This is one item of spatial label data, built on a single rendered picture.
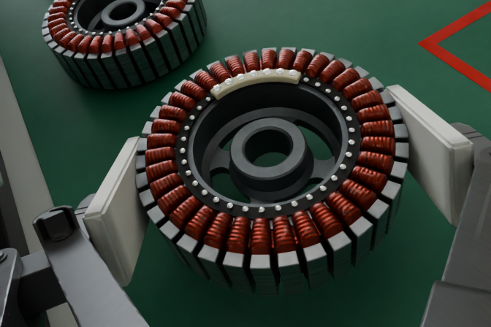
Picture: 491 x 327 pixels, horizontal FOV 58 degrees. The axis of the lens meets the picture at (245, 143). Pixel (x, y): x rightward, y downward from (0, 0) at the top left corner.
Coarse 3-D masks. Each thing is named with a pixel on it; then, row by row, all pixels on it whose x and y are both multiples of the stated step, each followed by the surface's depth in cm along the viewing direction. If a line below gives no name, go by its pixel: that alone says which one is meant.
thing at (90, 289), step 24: (48, 216) 13; (72, 216) 14; (48, 240) 14; (72, 240) 13; (72, 264) 12; (96, 264) 12; (72, 288) 11; (96, 288) 11; (120, 288) 11; (72, 312) 10; (96, 312) 10; (120, 312) 10
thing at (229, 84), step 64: (256, 64) 20; (320, 64) 20; (192, 128) 19; (256, 128) 19; (320, 128) 20; (384, 128) 17; (192, 192) 17; (256, 192) 19; (320, 192) 16; (384, 192) 16; (192, 256) 16; (256, 256) 15; (320, 256) 15
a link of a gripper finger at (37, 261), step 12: (84, 204) 17; (84, 228) 15; (36, 252) 14; (24, 264) 14; (36, 264) 14; (48, 264) 13; (24, 276) 13; (36, 276) 13; (48, 276) 13; (24, 288) 13; (36, 288) 13; (48, 288) 13; (60, 288) 14; (24, 300) 13; (36, 300) 13; (48, 300) 14; (60, 300) 14; (24, 312) 13; (36, 312) 14
